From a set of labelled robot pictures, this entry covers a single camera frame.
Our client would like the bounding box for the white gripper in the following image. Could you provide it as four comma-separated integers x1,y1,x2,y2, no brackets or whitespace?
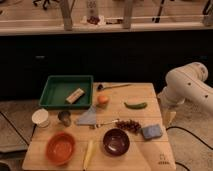
160,98,176,127

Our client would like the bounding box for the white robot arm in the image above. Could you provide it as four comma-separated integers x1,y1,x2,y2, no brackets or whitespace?
157,62,213,127

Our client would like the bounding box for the purple bowl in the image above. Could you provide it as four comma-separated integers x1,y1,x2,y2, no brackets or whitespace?
103,128,130,156

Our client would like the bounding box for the orange bowl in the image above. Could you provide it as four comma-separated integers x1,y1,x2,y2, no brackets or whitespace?
45,132,75,166

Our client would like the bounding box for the blue sponge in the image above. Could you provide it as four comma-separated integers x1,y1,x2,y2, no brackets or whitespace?
142,124,163,140

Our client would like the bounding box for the dark grapes bunch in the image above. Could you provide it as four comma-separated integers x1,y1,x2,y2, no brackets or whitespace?
116,120,141,134

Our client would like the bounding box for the orange fruit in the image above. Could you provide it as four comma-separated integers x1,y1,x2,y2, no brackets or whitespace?
97,95,109,106

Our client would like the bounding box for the blue cloth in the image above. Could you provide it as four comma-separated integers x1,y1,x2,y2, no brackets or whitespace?
76,106,96,125

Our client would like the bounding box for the yellow banana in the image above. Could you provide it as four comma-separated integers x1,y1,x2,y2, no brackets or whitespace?
83,140,94,171

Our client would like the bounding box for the wooden block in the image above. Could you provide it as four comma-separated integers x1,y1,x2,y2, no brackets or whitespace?
66,88,85,104

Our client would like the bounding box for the small metal cup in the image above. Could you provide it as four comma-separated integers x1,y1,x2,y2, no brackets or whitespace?
58,111,71,127

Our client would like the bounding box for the green plastic tray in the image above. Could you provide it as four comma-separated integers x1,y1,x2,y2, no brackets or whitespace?
39,75,93,110

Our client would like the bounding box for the white paper cup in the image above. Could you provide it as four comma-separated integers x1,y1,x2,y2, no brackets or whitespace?
31,109,50,128

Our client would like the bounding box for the black cable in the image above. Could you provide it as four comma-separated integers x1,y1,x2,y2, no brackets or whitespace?
166,125,213,151

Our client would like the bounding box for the black spoon wooden handle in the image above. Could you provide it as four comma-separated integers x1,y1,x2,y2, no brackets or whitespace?
97,83,131,91

